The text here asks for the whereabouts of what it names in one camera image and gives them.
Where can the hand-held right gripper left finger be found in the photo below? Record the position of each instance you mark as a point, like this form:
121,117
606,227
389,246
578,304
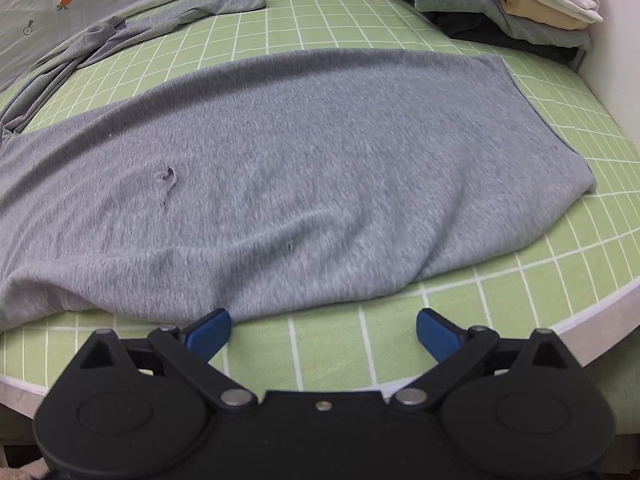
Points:
207,335

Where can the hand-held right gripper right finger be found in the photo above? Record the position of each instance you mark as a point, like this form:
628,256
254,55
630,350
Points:
437,335

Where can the grey long-sleeved shirt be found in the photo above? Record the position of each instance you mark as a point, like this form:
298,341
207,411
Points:
300,160

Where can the folded black garment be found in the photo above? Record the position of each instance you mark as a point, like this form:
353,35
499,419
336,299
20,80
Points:
480,30

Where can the white board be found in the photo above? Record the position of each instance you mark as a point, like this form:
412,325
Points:
620,60

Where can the folded cream garment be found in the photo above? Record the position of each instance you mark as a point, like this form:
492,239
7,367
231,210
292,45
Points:
535,10

